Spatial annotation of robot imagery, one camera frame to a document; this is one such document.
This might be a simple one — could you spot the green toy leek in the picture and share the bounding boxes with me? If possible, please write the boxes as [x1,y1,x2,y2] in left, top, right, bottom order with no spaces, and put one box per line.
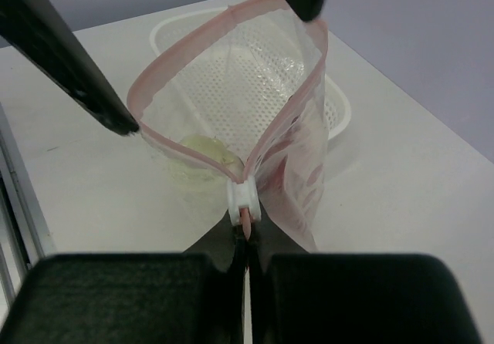
[168,133,244,190]

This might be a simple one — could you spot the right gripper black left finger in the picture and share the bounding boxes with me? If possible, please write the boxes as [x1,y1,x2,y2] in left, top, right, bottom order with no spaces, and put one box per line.
[1,217,246,343]

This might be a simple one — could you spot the clear zip top bag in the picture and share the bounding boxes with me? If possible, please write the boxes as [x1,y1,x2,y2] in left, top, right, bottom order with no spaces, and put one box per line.
[127,0,329,251]

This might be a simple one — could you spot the left aluminium frame post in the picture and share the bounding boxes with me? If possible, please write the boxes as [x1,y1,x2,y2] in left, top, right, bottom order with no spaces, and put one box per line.
[1,110,56,319]

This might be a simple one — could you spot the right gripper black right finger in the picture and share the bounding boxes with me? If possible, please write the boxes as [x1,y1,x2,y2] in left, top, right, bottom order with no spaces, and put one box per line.
[246,215,482,343]

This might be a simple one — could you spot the white plastic basket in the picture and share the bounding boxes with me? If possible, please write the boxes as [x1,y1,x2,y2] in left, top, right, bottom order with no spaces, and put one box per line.
[142,9,351,159]

